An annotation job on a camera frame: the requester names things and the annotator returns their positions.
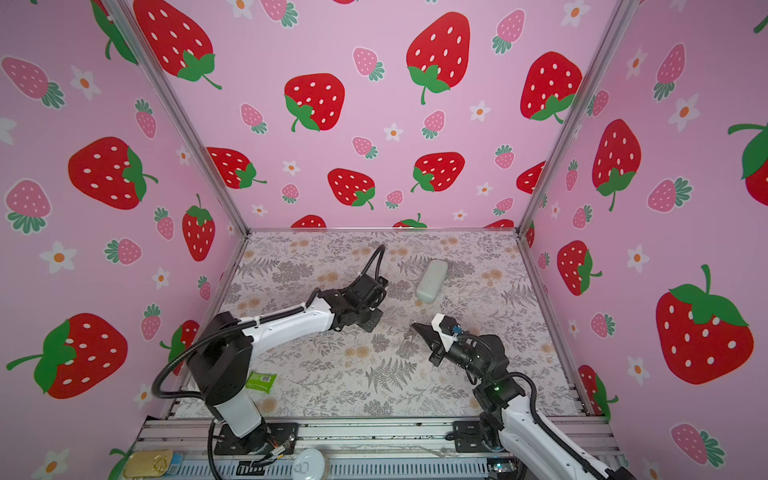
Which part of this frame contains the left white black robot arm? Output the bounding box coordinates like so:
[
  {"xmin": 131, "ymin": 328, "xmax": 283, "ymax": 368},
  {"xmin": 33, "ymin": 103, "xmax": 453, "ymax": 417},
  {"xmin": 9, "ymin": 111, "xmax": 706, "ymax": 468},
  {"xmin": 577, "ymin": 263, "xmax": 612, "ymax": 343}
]
[{"xmin": 151, "ymin": 245, "xmax": 388, "ymax": 453}]

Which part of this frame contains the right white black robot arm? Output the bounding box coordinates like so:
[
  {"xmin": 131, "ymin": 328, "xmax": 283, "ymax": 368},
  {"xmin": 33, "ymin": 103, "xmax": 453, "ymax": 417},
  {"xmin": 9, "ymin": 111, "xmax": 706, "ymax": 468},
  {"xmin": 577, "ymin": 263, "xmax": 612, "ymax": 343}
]
[{"xmin": 411, "ymin": 314, "xmax": 634, "ymax": 479}]

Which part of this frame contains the pale green glasses case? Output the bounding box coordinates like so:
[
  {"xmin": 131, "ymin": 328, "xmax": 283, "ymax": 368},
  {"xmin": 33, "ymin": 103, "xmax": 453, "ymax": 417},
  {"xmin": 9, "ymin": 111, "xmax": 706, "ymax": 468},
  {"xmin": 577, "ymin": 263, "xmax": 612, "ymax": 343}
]
[{"xmin": 416, "ymin": 260, "xmax": 449, "ymax": 304}]

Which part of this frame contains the green snack packet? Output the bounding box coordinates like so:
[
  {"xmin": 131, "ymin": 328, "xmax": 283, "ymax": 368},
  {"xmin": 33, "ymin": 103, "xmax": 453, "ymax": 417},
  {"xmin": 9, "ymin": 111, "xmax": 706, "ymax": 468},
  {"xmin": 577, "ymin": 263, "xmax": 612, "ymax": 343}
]
[{"xmin": 246, "ymin": 372, "xmax": 277, "ymax": 394}]

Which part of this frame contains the gold tin can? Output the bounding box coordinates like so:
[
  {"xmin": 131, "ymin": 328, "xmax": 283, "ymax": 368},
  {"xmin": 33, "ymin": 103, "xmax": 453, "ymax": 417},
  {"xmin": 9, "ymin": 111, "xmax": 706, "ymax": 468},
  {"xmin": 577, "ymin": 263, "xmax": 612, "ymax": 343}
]
[{"xmin": 123, "ymin": 449, "xmax": 174, "ymax": 479}]

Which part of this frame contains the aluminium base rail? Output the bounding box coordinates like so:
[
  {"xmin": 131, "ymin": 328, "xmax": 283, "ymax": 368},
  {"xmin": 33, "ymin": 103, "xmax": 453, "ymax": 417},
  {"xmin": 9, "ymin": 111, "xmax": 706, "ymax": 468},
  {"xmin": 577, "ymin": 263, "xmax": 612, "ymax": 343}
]
[{"xmin": 133, "ymin": 417, "xmax": 535, "ymax": 479}]

